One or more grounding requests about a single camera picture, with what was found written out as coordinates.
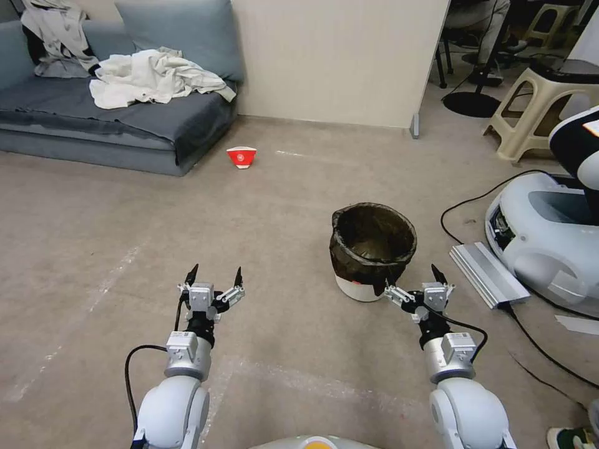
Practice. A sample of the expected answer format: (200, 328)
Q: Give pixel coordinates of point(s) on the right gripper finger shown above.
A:
(398, 295)
(448, 290)

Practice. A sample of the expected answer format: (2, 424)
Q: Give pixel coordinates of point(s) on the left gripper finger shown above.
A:
(231, 295)
(186, 287)

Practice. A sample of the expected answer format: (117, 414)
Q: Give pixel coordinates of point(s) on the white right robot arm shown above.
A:
(468, 411)

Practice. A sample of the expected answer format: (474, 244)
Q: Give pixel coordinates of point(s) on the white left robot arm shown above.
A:
(173, 411)

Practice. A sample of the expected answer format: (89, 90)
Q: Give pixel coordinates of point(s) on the white trash can black bag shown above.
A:
(360, 291)

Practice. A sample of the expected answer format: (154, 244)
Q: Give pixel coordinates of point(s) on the white wheeled robot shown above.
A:
(538, 234)

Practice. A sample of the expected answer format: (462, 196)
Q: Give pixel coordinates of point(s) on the white paper strip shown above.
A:
(578, 324)

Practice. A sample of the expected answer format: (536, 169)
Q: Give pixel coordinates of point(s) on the red paper cup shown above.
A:
(242, 158)

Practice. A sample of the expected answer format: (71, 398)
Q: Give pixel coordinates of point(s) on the grey blue sofa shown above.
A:
(107, 149)

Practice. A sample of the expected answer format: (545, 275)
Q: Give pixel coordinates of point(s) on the person's shoe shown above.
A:
(568, 438)

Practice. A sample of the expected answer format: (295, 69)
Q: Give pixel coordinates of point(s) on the black round stand base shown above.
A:
(470, 104)

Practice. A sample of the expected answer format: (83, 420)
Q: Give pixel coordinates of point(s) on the beige plastic stool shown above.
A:
(533, 117)
(552, 23)

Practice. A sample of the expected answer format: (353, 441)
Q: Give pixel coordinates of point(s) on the dark grey sofa cover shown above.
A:
(93, 117)

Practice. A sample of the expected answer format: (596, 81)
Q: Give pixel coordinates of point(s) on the crumpled white cloth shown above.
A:
(149, 77)

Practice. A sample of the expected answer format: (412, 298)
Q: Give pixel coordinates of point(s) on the white partition panel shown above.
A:
(337, 56)

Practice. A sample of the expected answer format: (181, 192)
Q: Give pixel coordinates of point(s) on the grey blue sofa cushion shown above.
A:
(187, 32)

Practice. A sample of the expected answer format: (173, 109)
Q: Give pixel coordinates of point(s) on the person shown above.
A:
(491, 28)

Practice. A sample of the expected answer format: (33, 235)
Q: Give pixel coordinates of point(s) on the grey and white jacket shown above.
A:
(51, 28)

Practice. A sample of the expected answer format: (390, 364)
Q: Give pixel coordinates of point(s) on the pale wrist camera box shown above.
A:
(435, 295)
(201, 297)

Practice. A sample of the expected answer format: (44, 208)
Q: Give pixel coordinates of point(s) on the silver aluminium rail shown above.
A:
(491, 276)

